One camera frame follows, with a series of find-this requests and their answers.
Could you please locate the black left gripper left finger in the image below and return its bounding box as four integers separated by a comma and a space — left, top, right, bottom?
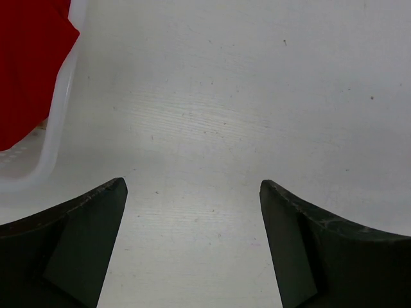
1, 178, 128, 307

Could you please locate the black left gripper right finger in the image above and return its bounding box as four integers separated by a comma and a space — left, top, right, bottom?
259, 180, 410, 307

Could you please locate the white plastic basket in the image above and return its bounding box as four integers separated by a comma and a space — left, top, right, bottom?
1, 1, 87, 192

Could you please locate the crimson shirt in basket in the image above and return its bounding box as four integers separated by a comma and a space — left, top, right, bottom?
1, 0, 80, 151

